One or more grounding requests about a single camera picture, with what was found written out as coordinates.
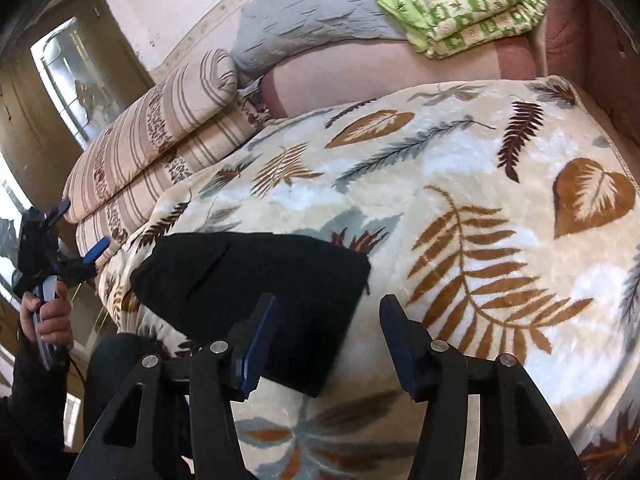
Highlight wooden door with glass pane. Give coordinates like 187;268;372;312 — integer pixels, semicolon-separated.
0;0;156;201

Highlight grey pillow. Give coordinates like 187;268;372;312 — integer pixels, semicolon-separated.
230;0;408;88

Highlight black cable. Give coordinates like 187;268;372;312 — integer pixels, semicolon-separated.
62;350;91;396

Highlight pink brown sofa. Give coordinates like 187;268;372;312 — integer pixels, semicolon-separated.
262;0;640;171

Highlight person's left forearm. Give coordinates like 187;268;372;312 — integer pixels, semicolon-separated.
0;332;71;480

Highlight person's left hand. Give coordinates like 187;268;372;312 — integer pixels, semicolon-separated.
19;280;76;354

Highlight green patterned blanket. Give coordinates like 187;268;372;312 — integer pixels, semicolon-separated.
347;0;558;59

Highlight floral printed cloth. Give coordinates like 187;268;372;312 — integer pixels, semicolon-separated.
239;80;275;123

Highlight beige striped cushion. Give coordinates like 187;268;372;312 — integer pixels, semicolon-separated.
62;49;238;225
75;105;261;263

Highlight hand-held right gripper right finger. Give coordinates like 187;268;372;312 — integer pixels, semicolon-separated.
378;294;586;480

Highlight black pants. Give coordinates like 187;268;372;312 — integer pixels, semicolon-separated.
130;232;372;398

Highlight leaf print blanket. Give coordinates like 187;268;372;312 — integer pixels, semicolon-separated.
95;75;640;480

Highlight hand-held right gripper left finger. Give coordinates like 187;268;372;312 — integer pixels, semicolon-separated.
67;292;281;480

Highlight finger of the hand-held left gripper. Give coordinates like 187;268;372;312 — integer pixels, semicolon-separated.
44;198;72;228
59;236;112;283

